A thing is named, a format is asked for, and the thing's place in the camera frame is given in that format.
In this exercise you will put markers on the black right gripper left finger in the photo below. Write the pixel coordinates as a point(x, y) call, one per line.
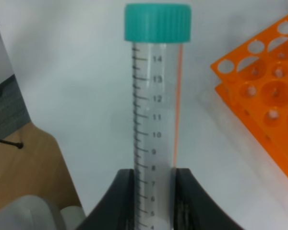
point(115, 211)

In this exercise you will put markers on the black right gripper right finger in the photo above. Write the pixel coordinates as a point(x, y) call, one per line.
point(194, 209)

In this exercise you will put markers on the teal capped test tube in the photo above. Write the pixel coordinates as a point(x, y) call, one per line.
point(157, 33)

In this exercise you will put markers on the grey robot base part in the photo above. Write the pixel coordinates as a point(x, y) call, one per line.
point(31, 212)

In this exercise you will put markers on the orange test tube rack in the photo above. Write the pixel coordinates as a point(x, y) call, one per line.
point(254, 85)

